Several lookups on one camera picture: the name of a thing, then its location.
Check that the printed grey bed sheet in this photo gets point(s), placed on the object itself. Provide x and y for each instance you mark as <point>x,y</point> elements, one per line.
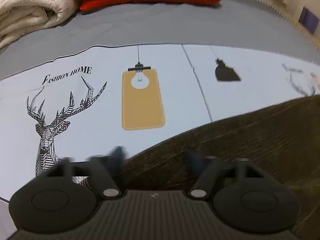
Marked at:
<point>132,76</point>

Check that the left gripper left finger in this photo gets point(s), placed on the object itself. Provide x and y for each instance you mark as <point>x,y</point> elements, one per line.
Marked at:
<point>102,170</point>

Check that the cream folded blanket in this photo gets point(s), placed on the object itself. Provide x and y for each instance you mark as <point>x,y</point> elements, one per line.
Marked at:
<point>21,17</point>

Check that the brown corduroy pants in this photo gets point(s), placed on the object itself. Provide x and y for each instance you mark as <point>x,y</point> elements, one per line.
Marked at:
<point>273,192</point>

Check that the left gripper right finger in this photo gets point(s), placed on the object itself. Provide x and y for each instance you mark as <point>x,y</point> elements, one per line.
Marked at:
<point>210,172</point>

